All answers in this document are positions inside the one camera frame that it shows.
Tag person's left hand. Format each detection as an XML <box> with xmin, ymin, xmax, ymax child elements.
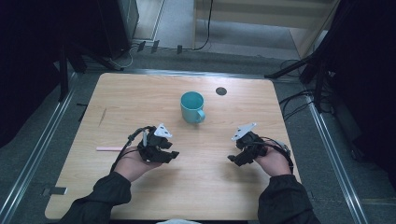
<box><xmin>122</xmin><ymin>146</ymin><xmax>163</xmax><ymax>183</ymax></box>

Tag teal cup with handle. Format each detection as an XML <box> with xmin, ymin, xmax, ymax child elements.
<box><xmin>179</xmin><ymin>91</ymin><xmax>206</xmax><ymax>124</ymax></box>

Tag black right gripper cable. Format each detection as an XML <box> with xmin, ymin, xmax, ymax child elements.
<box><xmin>261</xmin><ymin>135</ymin><xmax>295</xmax><ymax>175</ymax></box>

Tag black floor cables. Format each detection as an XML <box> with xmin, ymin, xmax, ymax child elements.
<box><xmin>278</xmin><ymin>59</ymin><xmax>331</xmax><ymax>122</ymax></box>

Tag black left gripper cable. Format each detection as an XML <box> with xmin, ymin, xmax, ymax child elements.
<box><xmin>109</xmin><ymin>125</ymin><xmax>157</xmax><ymax>174</ymax></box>

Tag aluminium floor rail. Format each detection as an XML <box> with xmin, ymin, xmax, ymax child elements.
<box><xmin>306</xmin><ymin>94</ymin><xmax>370</xmax><ymax>224</ymax></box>
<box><xmin>0</xmin><ymin>73</ymin><xmax>78</xmax><ymax>223</ymax></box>

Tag black cabinet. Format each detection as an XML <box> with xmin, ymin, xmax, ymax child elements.
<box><xmin>92</xmin><ymin>0</ymin><xmax>140</xmax><ymax>61</ymax></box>

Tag small metal bracket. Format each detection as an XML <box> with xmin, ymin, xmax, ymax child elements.
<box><xmin>41</xmin><ymin>186</ymin><xmax>68</xmax><ymax>197</ymax></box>

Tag person's right hand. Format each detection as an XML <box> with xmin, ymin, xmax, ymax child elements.
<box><xmin>254</xmin><ymin>145</ymin><xmax>293</xmax><ymax>177</ymax></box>

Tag black tripod stand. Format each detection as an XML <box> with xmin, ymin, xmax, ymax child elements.
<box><xmin>264</xmin><ymin>46</ymin><xmax>335</xmax><ymax>114</ymax></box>

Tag light wooden cabinet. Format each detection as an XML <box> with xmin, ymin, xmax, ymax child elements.
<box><xmin>191</xmin><ymin>0</ymin><xmax>342</xmax><ymax>61</ymax></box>

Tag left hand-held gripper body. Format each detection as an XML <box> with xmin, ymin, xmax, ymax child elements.
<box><xmin>136</xmin><ymin>122</ymin><xmax>174</xmax><ymax>164</ymax></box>

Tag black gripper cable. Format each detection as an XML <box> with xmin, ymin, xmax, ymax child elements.
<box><xmin>109</xmin><ymin>125</ymin><xmax>157</xmax><ymax>174</ymax></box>
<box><xmin>261</xmin><ymin>135</ymin><xmax>295</xmax><ymax>175</ymax></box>

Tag black metal stand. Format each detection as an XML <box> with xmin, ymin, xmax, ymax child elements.
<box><xmin>57</xmin><ymin>36</ymin><xmax>118</xmax><ymax>103</ymax></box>

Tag white floor cable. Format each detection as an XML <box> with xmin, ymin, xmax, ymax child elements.
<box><xmin>106</xmin><ymin>43</ymin><xmax>141</xmax><ymax>71</ymax></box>

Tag black hanging cable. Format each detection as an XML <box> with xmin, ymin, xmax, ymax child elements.
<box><xmin>191</xmin><ymin>0</ymin><xmax>215</xmax><ymax>51</ymax></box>

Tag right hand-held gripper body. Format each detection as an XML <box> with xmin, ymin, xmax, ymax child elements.
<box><xmin>230</xmin><ymin>121</ymin><xmax>269</xmax><ymax>166</ymax></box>

